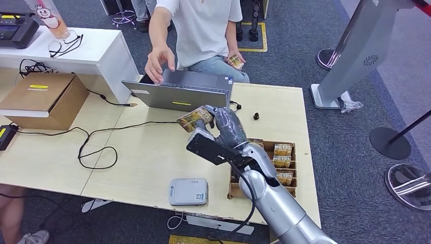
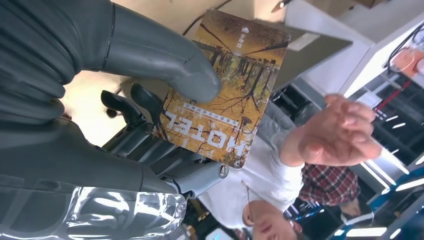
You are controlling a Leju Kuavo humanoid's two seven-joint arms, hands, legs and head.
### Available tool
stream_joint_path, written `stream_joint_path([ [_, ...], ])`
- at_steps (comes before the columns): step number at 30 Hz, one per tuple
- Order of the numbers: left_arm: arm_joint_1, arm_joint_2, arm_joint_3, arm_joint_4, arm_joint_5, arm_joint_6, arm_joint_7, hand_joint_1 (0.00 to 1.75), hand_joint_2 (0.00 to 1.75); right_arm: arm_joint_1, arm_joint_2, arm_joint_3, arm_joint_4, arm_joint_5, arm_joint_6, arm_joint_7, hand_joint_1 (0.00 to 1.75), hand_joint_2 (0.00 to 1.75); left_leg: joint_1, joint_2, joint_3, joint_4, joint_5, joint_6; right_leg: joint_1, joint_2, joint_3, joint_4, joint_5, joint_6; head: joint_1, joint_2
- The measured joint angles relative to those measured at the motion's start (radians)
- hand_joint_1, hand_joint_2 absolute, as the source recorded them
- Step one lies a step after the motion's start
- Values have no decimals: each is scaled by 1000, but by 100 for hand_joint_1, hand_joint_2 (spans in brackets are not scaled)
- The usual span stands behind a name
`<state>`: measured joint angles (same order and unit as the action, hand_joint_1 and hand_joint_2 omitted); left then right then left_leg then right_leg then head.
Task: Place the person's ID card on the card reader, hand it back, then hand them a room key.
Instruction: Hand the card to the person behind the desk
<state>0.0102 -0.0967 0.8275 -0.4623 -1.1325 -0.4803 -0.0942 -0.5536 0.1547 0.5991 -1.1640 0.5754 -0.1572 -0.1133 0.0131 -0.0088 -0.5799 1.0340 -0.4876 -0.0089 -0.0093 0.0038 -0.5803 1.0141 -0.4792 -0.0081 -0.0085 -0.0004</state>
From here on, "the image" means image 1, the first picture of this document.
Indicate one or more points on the black stanchion base with pole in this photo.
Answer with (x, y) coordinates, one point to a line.
(389, 143)

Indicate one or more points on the stack of cards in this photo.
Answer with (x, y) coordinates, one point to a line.
(235, 61)

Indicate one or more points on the person's right forearm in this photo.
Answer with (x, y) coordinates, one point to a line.
(158, 30)

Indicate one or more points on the grey laptop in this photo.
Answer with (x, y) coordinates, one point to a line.
(175, 97)

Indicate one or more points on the silver kiosk stand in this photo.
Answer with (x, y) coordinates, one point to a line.
(357, 50)

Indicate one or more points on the dark brown key card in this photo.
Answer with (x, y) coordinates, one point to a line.
(256, 142)

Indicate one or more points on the clear plastic bag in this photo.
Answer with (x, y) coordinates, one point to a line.
(350, 106)

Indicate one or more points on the small black knob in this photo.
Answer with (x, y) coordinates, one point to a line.
(256, 116)

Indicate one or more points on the chrome stool base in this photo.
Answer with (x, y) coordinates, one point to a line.
(125, 15)

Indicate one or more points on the white desk foot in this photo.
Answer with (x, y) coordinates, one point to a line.
(94, 204)
(208, 223)

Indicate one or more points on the black phone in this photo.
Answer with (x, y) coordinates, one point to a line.
(143, 80)

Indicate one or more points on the person's left hand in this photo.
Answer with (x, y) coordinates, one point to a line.
(235, 52)

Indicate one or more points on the brown cardboard box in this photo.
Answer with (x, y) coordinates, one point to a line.
(40, 97)

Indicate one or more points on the person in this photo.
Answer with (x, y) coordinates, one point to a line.
(141, 13)
(10, 215)
(202, 27)

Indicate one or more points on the yellow brown ID card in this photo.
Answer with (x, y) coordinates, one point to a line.
(193, 119)

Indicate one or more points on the red barrier belt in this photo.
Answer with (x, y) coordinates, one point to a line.
(425, 8)

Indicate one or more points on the person's left forearm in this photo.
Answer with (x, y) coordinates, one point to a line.
(232, 37)

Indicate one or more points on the yellow floor tape square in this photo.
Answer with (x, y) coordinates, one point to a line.
(264, 37)

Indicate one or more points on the black power adapter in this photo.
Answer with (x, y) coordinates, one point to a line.
(6, 136)

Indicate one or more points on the yellow floor mat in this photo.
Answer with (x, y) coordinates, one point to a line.
(192, 240)

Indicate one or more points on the grey white card reader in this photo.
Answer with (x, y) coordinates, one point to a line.
(188, 192)

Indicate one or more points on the black control device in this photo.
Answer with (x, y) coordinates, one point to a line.
(17, 32)

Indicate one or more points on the snowman print drink cup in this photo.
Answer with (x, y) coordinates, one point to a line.
(50, 20)

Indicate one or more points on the black stand leg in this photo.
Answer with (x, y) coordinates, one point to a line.
(254, 33)
(239, 33)

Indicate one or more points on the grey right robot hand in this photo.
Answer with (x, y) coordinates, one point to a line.
(229, 128)

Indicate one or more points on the person's right hand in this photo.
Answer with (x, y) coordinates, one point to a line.
(158, 60)

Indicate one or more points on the wooden card holder box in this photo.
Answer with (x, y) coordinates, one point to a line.
(235, 190)

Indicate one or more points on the yellow hotel key card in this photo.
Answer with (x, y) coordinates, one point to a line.
(285, 179)
(282, 150)
(282, 162)

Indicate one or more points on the chrome stanchion base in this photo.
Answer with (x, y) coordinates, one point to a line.
(407, 188)
(325, 59)

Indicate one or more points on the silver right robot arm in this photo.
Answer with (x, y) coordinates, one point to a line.
(279, 205)

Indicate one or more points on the black framed eyeglasses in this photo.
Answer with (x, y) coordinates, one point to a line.
(55, 45)

